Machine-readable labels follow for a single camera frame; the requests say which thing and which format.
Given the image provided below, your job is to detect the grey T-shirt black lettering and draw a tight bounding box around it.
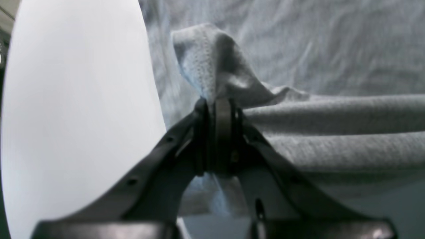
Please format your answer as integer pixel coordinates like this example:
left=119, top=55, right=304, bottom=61
left=139, top=0, right=424, bottom=198

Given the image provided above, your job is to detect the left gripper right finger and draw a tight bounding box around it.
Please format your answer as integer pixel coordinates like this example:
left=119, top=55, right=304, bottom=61
left=214, top=99, right=397, bottom=239

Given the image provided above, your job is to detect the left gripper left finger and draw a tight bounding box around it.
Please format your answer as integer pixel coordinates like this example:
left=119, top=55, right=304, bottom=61
left=32, top=99, right=209, bottom=239

